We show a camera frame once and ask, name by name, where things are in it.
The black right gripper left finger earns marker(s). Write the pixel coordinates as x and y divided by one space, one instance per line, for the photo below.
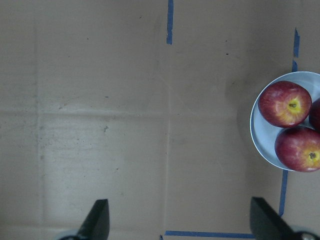
96 225

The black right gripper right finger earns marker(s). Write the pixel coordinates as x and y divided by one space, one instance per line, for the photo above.
266 224

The red apple plate front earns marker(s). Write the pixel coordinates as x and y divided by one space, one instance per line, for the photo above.
298 148

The red apple plate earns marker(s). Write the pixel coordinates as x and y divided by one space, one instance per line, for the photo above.
298 148
314 115

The light blue plate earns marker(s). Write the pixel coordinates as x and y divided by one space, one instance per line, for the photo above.
263 134

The red apple plate far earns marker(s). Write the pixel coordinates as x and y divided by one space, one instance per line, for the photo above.
314 115

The red apple on plate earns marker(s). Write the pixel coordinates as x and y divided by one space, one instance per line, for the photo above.
284 104

